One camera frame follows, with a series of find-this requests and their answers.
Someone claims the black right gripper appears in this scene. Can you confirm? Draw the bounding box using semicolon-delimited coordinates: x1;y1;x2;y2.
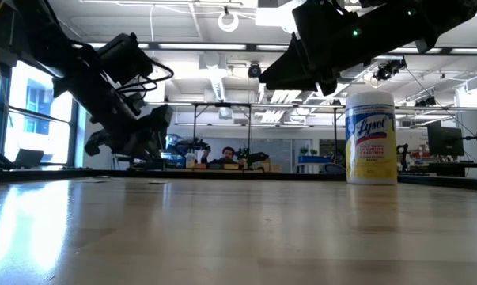
259;0;365;97

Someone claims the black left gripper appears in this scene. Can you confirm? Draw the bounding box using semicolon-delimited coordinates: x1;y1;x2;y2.
83;103;175;162

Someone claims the person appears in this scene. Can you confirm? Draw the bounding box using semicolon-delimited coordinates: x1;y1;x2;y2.
200;145;249;166

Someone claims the blue storage bin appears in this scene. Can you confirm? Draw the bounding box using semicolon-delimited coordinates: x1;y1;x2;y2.
297;154;334;165

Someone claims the Lysol disinfecting wipes canister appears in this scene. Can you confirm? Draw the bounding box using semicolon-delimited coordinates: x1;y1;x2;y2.
344;91;399;186

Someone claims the open laptop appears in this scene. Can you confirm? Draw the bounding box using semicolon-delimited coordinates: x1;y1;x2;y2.
13;148;45;169

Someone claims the black computer monitor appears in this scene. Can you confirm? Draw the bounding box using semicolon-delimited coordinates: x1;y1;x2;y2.
426;120;465;159

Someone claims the black round camera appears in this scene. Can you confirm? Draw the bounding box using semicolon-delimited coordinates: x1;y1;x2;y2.
247;62;263;79

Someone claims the black workstation frame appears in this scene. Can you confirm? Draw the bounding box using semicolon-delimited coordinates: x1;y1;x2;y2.
190;101;340;167

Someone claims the black aluminium table frame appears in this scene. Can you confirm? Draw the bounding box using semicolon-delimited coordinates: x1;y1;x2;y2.
0;168;477;192

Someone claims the white cable coil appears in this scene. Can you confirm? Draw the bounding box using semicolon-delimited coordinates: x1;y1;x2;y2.
217;10;240;33

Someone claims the black camera on boom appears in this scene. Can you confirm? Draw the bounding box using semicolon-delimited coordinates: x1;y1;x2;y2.
372;56;408;83

